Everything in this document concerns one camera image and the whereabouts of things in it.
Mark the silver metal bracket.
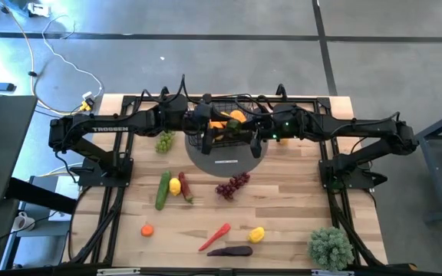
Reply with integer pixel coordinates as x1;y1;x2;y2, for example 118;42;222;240
97;268;141;276
311;269;355;276

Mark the green artificial plant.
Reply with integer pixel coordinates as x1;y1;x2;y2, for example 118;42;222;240
307;225;355;272

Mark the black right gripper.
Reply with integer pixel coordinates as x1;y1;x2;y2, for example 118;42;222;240
249;109;283;159

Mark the white floor device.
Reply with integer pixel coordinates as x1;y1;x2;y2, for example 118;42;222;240
27;2;51;18

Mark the green grape bunch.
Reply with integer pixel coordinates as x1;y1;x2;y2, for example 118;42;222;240
154;130;176;155

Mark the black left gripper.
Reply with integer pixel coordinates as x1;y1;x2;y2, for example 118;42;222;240
190;93;215;156

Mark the black support beam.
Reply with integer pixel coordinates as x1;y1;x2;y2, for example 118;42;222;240
5;176;78;215

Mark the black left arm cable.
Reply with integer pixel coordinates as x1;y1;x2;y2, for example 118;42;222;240
130;74;206;116

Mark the red grape bunch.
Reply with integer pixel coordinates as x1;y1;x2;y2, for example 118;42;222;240
214;172;252;202

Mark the green cucumber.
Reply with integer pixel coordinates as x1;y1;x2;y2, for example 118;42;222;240
154;170;173;212

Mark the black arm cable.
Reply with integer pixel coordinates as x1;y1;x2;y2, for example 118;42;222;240
233;93;401;133
130;74;206;116

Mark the black metal table frame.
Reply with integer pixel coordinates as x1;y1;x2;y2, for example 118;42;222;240
62;94;417;274

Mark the yellow floor cable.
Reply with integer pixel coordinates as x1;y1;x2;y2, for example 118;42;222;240
0;2;91;116

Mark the blue grey metal cart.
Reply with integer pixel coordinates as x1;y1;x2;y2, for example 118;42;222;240
397;103;442;225

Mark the white mug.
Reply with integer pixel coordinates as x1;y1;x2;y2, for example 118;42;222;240
12;211;37;232

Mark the black wire basket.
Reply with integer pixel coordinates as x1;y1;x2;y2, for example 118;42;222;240
187;95;263;150

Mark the dark purple eggplant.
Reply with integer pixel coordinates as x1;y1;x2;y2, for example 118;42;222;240
206;245;253;258

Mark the yellow bell pepper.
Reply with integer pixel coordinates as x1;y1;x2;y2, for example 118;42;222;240
247;226;266;245

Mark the white floor cable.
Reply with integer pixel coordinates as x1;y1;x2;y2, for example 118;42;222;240
41;14;104;99

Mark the dark red chili pepper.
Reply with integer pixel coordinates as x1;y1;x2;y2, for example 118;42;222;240
177;171;195;205

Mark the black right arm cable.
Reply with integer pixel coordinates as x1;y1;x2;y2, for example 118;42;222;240
233;93;401;133

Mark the grey round mat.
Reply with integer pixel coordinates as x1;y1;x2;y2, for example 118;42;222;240
184;108;270;179

